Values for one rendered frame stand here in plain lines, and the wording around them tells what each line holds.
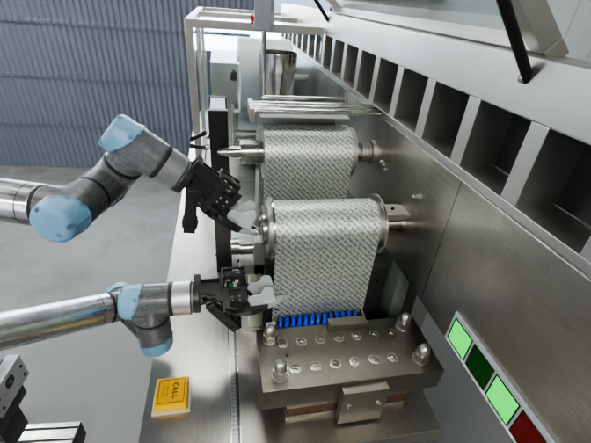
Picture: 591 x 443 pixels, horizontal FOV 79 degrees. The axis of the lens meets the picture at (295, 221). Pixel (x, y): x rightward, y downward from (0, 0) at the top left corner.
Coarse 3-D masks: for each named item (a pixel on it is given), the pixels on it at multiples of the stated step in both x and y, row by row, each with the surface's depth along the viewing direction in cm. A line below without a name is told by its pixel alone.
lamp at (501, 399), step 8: (496, 384) 58; (488, 392) 60; (496, 392) 58; (504, 392) 56; (496, 400) 58; (504, 400) 57; (512, 400) 55; (496, 408) 58; (504, 408) 57; (512, 408) 55; (504, 416) 57
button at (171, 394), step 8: (184, 376) 85; (160, 384) 83; (168, 384) 83; (176, 384) 83; (184, 384) 84; (160, 392) 82; (168, 392) 82; (176, 392) 82; (184, 392) 82; (160, 400) 80; (168, 400) 80; (176, 400) 80; (184, 400) 80; (160, 408) 79; (168, 408) 80; (176, 408) 80; (184, 408) 81
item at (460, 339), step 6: (456, 324) 68; (456, 330) 68; (462, 330) 66; (450, 336) 70; (456, 336) 68; (462, 336) 66; (468, 336) 65; (456, 342) 68; (462, 342) 66; (468, 342) 65; (456, 348) 68; (462, 348) 66; (462, 354) 66
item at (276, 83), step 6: (270, 72) 127; (294, 72) 130; (270, 78) 129; (276, 78) 128; (282, 78) 129; (288, 78) 130; (270, 84) 130; (276, 84) 130; (282, 84) 130; (288, 84) 132; (270, 90) 132; (276, 90) 132; (282, 90) 132; (288, 90) 135
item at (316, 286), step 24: (288, 264) 81; (312, 264) 82; (336, 264) 84; (360, 264) 85; (288, 288) 85; (312, 288) 86; (336, 288) 88; (360, 288) 89; (288, 312) 89; (312, 312) 91
